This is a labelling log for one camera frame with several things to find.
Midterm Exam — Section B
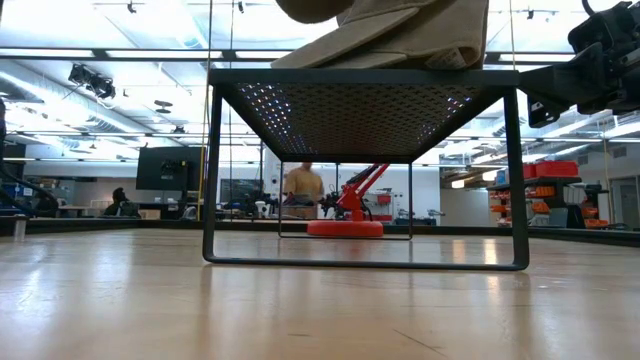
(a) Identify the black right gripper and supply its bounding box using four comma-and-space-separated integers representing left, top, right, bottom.
519, 0, 640, 129

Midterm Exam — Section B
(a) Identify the red desk lamp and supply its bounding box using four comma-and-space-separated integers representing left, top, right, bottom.
306, 162, 392, 239

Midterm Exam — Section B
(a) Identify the black storage rack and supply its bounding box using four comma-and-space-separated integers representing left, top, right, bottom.
487, 175, 612, 231

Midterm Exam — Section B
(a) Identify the black aluminium table frame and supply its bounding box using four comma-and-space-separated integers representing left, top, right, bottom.
0, 215, 640, 249

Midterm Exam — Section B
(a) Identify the black ceiling-mounted device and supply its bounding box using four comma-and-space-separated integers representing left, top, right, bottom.
67, 62, 118, 100

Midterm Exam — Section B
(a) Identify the person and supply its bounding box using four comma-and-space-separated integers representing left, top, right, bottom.
282, 161, 327, 220
102, 186, 143, 219

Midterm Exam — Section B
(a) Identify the black monitor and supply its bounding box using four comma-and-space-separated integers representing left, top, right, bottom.
135, 145, 205, 192

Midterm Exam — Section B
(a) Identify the black perforated metal stand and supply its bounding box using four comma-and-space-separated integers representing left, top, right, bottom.
202, 67, 531, 272

